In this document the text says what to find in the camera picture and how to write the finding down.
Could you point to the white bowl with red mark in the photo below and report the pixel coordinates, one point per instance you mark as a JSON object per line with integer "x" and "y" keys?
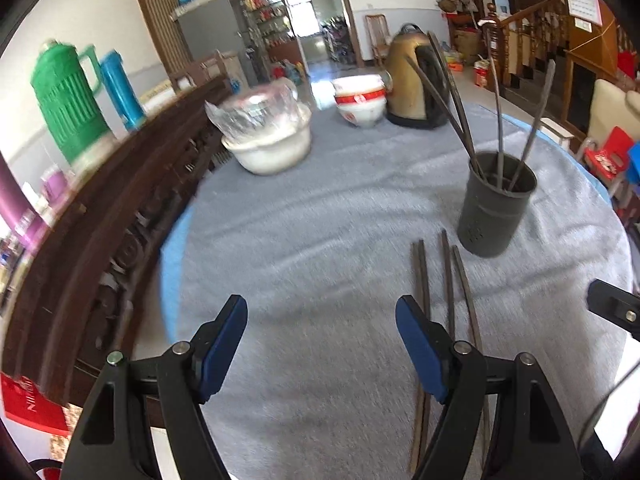
{"x": 362, "y": 115}

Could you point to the blue thermos flask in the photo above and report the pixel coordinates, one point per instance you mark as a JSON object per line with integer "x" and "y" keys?
{"x": 122, "y": 95}

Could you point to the white plastic basin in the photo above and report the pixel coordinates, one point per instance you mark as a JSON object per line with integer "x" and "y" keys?
{"x": 270, "y": 152}

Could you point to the purple thermos flask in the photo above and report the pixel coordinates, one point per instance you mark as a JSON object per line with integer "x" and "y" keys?
{"x": 20, "y": 210}

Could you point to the small white stool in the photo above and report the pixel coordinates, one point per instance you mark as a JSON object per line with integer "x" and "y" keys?
{"x": 555, "y": 130}

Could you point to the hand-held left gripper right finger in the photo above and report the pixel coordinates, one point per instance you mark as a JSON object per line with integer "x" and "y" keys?
{"x": 422, "y": 355}

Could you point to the white bowl with red band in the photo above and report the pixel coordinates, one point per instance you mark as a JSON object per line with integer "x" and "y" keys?
{"x": 360, "y": 99}

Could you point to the clear plastic bag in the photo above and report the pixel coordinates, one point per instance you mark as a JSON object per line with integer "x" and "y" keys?
{"x": 255, "y": 110}

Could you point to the tall-backed wooden chair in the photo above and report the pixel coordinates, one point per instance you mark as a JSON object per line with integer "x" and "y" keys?
{"x": 376, "y": 30}

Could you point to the grey refrigerator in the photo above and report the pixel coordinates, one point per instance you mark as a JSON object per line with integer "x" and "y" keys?
{"x": 210, "y": 30}

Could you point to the gold electric kettle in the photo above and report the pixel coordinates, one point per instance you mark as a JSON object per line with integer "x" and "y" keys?
{"x": 407, "y": 85}

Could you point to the wooden stair railing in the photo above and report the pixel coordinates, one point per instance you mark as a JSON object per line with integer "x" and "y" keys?
{"x": 520, "y": 20}

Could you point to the red paper bag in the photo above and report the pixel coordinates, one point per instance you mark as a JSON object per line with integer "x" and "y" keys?
{"x": 30, "y": 405}

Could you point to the dark wooden chopstick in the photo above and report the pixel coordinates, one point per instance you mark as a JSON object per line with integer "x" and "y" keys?
{"x": 497, "y": 120}
{"x": 442, "y": 115}
{"x": 447, "y": 285}
{"x": 534, "y": 120}
{"x": 467, "y": 295}
{"x": 452, "y": 95}
{"x": 416, "y": 270}
{"x": 425, "y": 280}

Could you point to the red can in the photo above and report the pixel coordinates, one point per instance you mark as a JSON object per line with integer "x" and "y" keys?
{"x": 482, "y": 75}

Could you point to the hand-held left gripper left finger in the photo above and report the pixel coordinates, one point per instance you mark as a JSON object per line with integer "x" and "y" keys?
{"x": 222, "y": 350}

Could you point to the light blue table cover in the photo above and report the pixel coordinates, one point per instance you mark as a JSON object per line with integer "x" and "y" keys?
{"x": 172, "y": 270}

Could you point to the cream armchair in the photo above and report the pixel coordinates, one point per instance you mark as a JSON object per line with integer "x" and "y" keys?
{"x": 615, "y": 105}

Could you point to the red child chair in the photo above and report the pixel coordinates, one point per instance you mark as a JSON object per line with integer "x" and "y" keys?
{"x": 612, "y": 155}

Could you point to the green thermos flask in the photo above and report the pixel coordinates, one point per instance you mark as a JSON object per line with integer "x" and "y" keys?
{"x": 70, "y": 105}

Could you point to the grey tablecloth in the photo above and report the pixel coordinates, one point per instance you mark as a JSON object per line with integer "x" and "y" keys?
{"x": 325, "y": 260}

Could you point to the brown wooden door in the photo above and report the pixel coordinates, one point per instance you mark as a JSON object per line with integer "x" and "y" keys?
{"x": 160, "y": 15}

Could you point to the dark grey chopstick holder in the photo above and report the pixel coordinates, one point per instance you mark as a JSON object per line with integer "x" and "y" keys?
{"x": 492, "y": 220}

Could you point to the small white cardboard box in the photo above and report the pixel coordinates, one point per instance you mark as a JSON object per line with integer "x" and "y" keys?
{"x": 157, "y": 92}

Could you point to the carved dark wooden sideboard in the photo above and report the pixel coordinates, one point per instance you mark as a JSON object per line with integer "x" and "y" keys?
{"x": 100, "y": 260}

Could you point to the brown wooden chair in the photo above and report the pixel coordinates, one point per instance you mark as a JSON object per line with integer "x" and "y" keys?
{"x": 210, "y": 67}

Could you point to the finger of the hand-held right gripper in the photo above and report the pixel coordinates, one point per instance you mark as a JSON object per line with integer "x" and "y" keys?
{"x": 615, "y": 305}

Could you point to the white box with blue print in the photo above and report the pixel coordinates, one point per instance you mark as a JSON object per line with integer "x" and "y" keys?
{"x": 235, "y": 67}

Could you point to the purple cup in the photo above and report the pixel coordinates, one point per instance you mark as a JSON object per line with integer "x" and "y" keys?
{"x": 55, "y": 185}

